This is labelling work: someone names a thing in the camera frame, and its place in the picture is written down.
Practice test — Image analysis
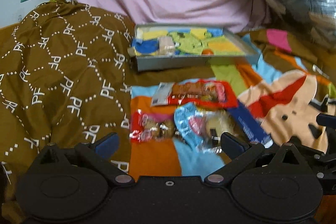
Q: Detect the small orange round snack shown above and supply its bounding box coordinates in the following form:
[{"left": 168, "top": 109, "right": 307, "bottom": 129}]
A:
[{"left": 202, "top": 49, "right": 214, "bottom": 55}]

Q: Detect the pale rice cracker bar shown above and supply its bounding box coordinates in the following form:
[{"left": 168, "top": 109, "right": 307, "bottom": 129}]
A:
[{"left": 158, "top": 36, "right": 175, "bottom": 56}]

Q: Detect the blue pastry snack packet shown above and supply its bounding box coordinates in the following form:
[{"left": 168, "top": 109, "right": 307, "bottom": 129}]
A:
[{"left": 174, "top": 103, "right": 247, "bottom": 153}]

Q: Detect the red cookie snack packet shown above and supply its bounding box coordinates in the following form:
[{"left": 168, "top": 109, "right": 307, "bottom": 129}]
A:
[{"left": 129, "top": 109, "right": 177, "bottom": 143}]

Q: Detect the colourful cartoon blanket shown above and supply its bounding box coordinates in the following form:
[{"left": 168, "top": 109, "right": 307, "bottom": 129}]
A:
[{"left": 129, "top": 29, "right": 335, "bottom": 178}]

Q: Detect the red dried meat snack packet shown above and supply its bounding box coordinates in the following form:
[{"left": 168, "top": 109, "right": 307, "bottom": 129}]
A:
[{"left": 151, "top": 79, "right": 238, "bottom": 109}]

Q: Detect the brown PF patterned duvet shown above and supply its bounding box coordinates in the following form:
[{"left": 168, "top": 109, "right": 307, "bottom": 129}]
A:
[{"left": 1, "top": 0, "right": 214, "bottom": 223}]

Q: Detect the grey tray with cartoon drawing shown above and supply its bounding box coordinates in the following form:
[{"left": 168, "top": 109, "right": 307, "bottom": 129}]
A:
[{"left": 127, "top": 23, "right": 260, "bottom": 72}]

